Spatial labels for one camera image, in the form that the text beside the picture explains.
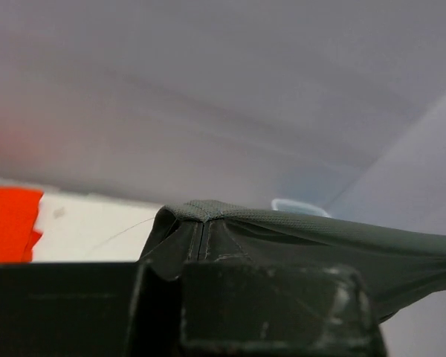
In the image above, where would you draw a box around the folded orange t-shirt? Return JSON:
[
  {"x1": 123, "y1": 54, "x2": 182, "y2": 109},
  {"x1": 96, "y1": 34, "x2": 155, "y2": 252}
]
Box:
[{"x1": 0, "y1": 187, "x2": 43, "y2": 263}]

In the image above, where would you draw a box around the white plastic basket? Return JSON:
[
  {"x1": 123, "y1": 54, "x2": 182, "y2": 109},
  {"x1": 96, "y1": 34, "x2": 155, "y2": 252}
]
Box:
[{"x1": 271, "y1": 199, "x2": 332, "y2": 218}]

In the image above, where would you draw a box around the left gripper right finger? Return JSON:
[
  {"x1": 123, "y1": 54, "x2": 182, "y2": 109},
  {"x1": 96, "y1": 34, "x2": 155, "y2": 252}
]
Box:
[{"x1": 178, "y1": 221, "x2": 390, "y2": 357}]

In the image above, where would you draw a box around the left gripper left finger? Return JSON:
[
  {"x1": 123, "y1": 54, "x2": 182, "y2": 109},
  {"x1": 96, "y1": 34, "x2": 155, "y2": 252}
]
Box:
[{"x1": 0, "y1": 221, "x2": 204, "y2": 357}]

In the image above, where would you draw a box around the dark grey t-shirt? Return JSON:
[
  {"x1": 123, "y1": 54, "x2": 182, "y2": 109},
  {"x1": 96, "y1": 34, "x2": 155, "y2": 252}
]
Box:
[{"x1": 141, "y1": 200, "x2": 446, "y2": 321}]

